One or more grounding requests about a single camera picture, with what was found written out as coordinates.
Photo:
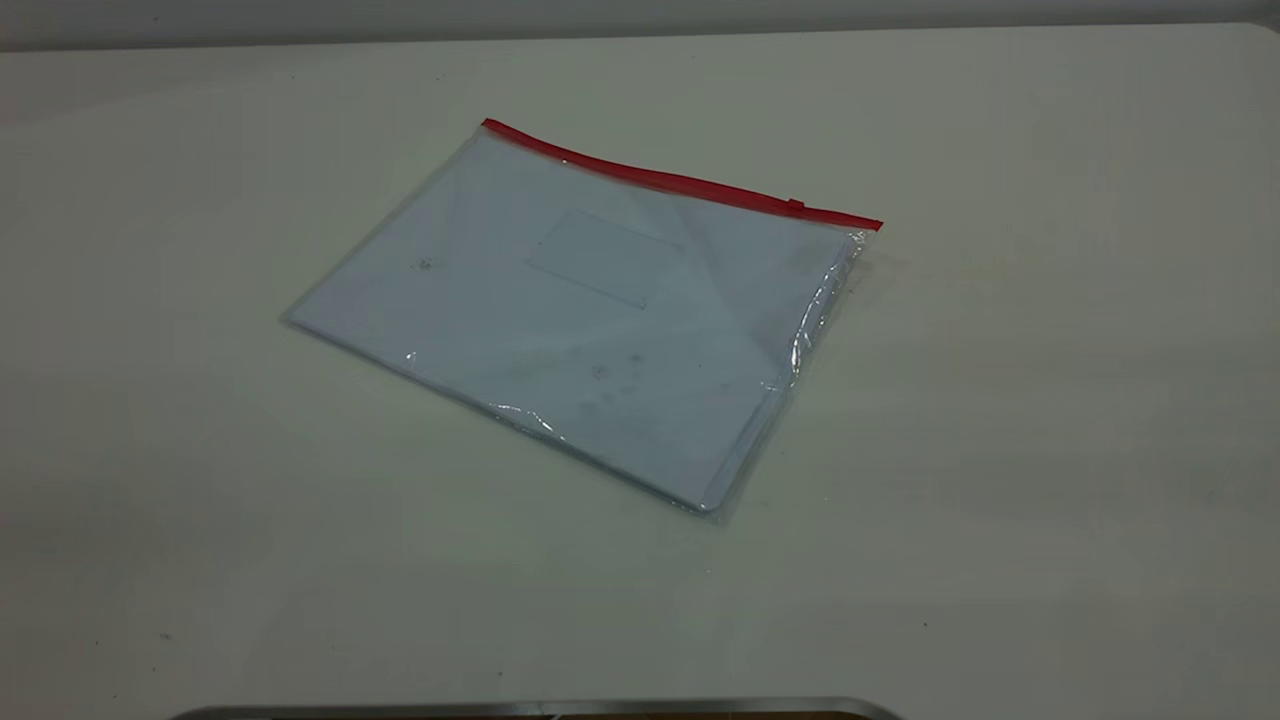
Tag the silver metal frame bar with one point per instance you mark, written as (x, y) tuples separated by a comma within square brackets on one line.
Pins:
[(540, 710)]

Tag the transparent zip bag red zipper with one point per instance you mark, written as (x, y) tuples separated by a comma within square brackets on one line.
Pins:
[(600, 300)]

